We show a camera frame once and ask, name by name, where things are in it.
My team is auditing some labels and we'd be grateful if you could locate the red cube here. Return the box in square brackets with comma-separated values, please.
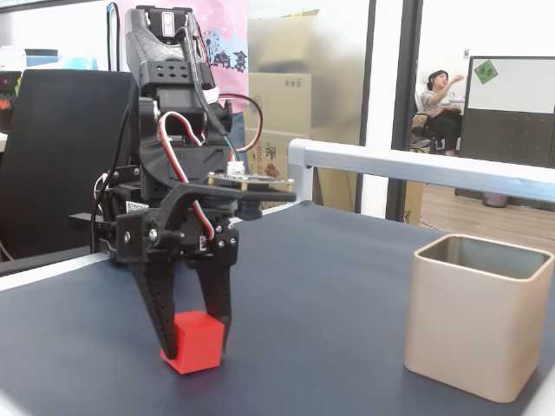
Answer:
[159, 309, 225, 376]

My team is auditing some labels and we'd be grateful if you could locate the beige square metal container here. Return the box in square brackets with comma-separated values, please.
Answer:
[402, 233, 555, 404]

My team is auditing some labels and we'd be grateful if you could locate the black office chair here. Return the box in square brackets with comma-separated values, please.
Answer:
[0, 68, 142, 276]
[409, 111, 439, 155]

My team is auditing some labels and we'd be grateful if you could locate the dark table cover sheet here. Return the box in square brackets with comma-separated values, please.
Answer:
[0, 201, 555, 416]

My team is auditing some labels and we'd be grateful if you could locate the printed cardboard box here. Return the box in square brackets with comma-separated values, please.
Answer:
[242, 128, 314, 209]

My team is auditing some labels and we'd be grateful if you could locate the plain cardboard box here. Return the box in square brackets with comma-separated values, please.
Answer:
[247, 72, 313, 131]
[405, 179, 426, 226]
[246, 8, 322, 75]
[318, 166, 360, 213]

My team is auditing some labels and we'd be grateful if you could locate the black monitor with notes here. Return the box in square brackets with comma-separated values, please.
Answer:
[0, 70, 23, 133]

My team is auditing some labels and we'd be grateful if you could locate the white storage box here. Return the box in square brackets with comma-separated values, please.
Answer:
[0, 45, 60, 70]

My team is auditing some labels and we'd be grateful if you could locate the black pillar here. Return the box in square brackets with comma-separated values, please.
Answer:
[385, 0, 424, 224]

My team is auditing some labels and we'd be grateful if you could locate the dark office partition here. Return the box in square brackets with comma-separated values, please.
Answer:
[454, 55, 555, 171]

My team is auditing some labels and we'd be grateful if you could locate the green paper note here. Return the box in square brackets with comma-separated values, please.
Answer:
[473, 59, 500, 85]

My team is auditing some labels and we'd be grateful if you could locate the white red servo cable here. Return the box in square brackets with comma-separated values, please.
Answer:
[158, 111, 218, 242]

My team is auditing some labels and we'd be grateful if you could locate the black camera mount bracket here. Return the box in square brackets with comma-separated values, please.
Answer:
[160, 181, 298, 223]

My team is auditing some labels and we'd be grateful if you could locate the white camera circuit board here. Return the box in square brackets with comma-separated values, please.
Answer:
[206, 162, 297, 192]

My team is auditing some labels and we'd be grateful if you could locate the black camera cable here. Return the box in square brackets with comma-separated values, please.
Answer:
[175, 25, 264, 174]

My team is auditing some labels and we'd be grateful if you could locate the silver metal table rail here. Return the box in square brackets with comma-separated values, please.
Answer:
[287, 137, 555, 205]

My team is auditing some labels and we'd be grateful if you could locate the white door frame post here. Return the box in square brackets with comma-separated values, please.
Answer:
[358, 0, 379, 214]

